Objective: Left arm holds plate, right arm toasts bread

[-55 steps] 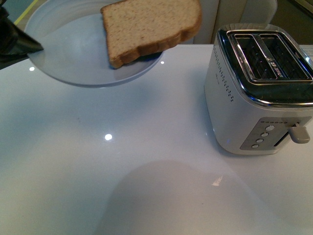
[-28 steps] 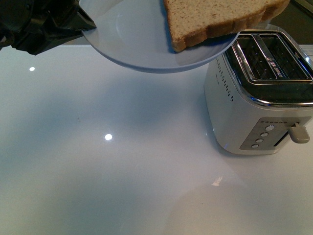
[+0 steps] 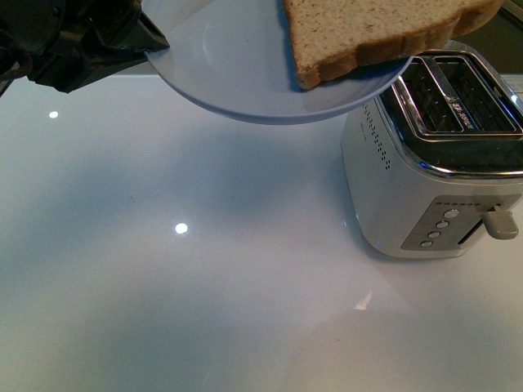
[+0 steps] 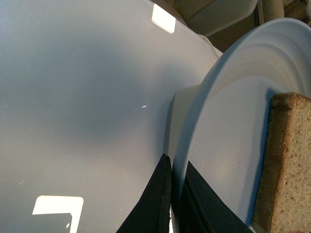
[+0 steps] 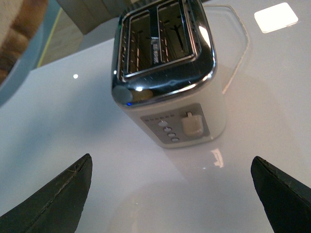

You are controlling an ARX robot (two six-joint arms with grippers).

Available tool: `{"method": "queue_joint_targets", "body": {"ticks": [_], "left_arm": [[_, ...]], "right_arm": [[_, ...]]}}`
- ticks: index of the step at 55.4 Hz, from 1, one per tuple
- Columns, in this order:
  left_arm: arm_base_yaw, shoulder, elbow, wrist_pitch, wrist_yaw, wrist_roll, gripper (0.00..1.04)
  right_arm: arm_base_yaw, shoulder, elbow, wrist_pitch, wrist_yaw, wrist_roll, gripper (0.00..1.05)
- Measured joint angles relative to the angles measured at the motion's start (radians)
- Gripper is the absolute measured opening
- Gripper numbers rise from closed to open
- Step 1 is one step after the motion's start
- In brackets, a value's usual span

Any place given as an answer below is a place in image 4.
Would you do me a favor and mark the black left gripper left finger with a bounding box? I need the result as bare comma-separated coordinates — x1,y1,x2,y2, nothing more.
117,154,172,233

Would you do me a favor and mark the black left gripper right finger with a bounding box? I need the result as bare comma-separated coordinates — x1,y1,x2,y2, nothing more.
179,162,251,233

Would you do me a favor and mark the brown bread slice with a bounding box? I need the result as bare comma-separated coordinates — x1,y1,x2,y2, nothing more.
252,92,311,233

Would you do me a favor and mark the light blue round plate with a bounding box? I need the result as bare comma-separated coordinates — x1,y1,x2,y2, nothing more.
172,18,311,233

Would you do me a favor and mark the clear table mat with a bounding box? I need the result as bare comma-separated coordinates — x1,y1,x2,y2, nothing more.
198,34,223,59

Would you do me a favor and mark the beige chair right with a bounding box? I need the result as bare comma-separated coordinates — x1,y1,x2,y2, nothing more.
153,0,311,37

